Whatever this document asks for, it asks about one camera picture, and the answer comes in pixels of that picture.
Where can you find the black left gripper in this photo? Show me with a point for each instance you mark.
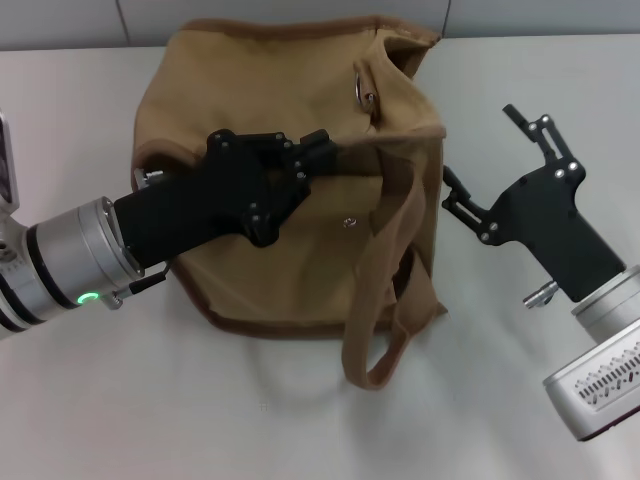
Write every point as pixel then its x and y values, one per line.
pixel 200 210

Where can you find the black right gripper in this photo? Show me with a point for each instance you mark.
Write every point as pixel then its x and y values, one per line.
pixel 550 225

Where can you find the khaki canvas food bag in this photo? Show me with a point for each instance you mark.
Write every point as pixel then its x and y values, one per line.
pixel 300 280

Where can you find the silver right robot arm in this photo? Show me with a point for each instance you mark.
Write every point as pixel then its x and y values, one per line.
pixel 610 310

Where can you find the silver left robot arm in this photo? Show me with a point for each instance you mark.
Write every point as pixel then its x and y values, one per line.
pixel 60 260

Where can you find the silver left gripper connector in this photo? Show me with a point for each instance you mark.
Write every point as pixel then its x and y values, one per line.
pixel 150 179

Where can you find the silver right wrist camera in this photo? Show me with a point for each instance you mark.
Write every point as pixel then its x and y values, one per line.
pixel 595 390

